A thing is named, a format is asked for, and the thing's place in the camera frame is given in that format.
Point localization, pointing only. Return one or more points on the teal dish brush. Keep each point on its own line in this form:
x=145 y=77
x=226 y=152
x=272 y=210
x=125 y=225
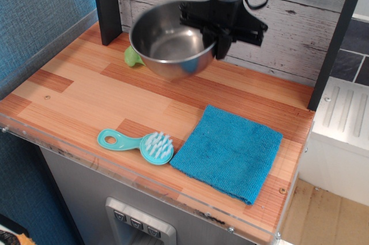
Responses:
x=156 y=148

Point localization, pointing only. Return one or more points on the dark left support post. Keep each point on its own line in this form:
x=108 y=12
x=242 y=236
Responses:
x=109 y=20

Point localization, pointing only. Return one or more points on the green toy broccoli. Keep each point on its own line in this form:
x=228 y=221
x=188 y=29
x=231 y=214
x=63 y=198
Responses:
x=132 y=58

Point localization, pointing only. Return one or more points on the orange object bottom corner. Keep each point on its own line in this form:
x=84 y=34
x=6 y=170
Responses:
x=24 y=240

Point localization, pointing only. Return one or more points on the dark support post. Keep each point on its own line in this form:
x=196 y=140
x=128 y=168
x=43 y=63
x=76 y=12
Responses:
x=334 y=46
x=109 y=20

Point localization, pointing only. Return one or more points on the silver dispenser panel with buttons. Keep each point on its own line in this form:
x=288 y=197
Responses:
x=132 y=226

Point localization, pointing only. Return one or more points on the stainless steel bowl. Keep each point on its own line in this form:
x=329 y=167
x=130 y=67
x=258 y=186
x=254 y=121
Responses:
x=168 y=48

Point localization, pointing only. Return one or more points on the dark right support post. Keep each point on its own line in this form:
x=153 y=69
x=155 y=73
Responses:
x=334 y=46

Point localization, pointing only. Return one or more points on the white ribbed appliance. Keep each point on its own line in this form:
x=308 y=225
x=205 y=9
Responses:
x=336 y=156

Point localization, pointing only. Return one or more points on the blue folded towel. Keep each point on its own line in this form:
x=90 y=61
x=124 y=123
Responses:
x=231 y=154

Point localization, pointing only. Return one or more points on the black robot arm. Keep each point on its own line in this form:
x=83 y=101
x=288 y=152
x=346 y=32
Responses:
x=224 y=22

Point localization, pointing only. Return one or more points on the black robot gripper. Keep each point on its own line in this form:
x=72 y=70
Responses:
x=226 y=17

